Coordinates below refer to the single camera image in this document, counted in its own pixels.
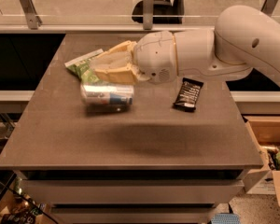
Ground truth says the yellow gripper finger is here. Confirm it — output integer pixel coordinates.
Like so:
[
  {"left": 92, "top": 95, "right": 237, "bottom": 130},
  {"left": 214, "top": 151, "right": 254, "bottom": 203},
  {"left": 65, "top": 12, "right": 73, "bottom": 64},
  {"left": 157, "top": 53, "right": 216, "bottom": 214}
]
[
  {"left": 91, "top": 40, "right": 136, "bottom": 70},
  {"left": 94, "top": 63, "right": 149, "bottom": 85}
]

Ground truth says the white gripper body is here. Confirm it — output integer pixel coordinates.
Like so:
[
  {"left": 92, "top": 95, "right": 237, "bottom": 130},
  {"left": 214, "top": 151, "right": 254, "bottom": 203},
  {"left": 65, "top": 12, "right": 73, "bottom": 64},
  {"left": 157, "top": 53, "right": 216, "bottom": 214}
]
[{"left": 133, "top": 31, "right": 177, "bottom": 83}]

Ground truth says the Red Bull can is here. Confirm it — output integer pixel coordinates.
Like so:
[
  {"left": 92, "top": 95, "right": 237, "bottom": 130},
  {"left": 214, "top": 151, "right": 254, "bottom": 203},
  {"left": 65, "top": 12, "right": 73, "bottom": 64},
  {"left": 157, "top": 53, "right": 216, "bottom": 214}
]
[{"left": 80, "top": 83, "right": 134, "bottom": 105}]

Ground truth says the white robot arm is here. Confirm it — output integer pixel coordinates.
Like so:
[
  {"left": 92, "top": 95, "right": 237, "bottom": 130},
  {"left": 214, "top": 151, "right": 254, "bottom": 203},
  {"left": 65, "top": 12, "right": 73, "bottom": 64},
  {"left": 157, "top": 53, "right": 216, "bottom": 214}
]
[{"left": 91, "top": 6, "right": 280, "bottom": 87}]

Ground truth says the green chip bag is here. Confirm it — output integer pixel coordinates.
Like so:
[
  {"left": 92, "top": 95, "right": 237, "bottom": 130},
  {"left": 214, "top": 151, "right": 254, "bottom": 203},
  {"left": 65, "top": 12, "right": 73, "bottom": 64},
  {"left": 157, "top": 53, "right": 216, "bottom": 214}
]
[{"left": 64, "top": 49, "right": 103, "bottom": 85}]

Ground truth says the black office chair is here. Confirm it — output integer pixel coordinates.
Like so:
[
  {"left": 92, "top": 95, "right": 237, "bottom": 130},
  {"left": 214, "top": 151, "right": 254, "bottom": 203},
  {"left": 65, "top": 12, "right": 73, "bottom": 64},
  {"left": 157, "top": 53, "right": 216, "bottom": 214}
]
[{"left": 131, "top": 0, "right": 188, "bottom": 25}]

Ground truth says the black snack bar wrapper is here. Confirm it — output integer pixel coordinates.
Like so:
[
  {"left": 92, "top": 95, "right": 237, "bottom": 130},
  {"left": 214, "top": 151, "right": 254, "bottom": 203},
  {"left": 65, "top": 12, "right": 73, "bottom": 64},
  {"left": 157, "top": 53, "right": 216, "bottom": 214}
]
[{"left": 173, "top": 77, "right": 203, "bottom": 112}]

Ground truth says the grey table drawer cabinet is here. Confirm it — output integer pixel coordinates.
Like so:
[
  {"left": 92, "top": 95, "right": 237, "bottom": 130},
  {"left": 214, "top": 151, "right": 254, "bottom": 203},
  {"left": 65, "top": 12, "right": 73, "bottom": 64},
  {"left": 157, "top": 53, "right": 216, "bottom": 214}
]
[{"left": 21, "top": 179, "right": 244, "bottom": 224}]

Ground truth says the cardboard box with items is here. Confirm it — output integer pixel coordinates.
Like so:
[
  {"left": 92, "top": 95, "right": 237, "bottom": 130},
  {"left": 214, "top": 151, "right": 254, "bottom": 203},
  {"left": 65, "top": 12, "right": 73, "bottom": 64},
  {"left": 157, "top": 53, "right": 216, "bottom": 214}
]
[{"left": 244, "top": 116, "right": 280, "bottom": 206}]

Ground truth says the blue perforated basket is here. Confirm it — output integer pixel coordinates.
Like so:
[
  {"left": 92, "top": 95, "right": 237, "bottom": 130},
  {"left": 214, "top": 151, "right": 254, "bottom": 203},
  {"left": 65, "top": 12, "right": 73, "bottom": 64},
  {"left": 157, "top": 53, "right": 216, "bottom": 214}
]
[{"left": 211, "top": 213, "right": 241, "bottom": 224}]

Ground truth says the clutter bin lower left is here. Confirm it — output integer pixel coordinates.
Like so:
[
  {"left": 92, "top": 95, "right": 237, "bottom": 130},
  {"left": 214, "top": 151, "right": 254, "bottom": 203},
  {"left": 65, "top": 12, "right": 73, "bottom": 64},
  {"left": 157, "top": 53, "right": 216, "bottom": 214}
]
[{"left": 0, "top": 171, "right": 60, "bottom": 224}]

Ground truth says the middle metal railing bracket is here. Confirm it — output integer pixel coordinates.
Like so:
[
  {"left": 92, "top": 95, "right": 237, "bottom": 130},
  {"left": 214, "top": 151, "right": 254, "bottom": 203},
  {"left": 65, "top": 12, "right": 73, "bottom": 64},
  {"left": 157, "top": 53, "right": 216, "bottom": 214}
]
[{"left": 143, "top": 0, "right": 154, "bottom": 30}]

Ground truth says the metal railing bracket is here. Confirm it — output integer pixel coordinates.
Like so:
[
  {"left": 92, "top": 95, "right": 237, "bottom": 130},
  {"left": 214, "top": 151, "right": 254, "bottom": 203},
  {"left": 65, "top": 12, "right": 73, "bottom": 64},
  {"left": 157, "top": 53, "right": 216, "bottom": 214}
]
[
  {"left": 261, "top": 0, "right": 278, "bottom": 16},
  {"left": 19, "top": 0, "right": 42, "bottom": 30},
  {"left": 143, "top": 0, "right": 154, "bottom": 30}
]

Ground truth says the left metal railing bracket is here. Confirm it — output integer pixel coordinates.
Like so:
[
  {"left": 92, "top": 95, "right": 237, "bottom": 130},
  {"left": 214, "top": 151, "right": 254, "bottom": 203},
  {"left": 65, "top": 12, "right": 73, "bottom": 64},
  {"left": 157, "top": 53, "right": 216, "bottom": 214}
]
[{"left": 19, "top": 0, "right": 42, "bottom": 30}]

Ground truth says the right metal railing bracket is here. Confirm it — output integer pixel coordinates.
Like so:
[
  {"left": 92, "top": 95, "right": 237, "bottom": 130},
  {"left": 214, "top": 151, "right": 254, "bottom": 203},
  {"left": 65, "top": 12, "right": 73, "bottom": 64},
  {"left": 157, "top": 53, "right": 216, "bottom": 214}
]
[{"left": 261, "top": 0, "right": 278, "bottom": 16}]

